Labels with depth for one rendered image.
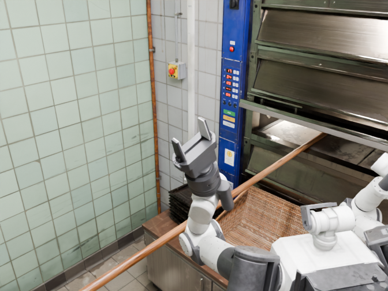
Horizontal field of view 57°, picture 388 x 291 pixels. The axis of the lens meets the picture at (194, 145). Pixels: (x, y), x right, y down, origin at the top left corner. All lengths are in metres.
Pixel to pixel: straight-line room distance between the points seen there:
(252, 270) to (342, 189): 1.15
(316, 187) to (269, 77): 0.65
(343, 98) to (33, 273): 2.21
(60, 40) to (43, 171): 0.80
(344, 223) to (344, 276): 0.13
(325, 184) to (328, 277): 1.11
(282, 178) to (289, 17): 0.88
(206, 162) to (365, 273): 0.48
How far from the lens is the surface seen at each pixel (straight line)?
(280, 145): 2.08
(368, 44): 1.75
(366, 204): 1.36
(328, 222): 1.00
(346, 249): 1.08
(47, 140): 2.36
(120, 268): 1.25
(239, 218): 2.34
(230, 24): 2.08
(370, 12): 1.75
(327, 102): 1.86
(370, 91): 1.80
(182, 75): 2.40
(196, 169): 0.85
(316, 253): 1.04
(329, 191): 2.04
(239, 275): 0.97
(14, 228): 2.52
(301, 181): 2.10
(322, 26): 1.84
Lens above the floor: 2.07
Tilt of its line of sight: 27 degrees down
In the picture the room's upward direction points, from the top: straight up
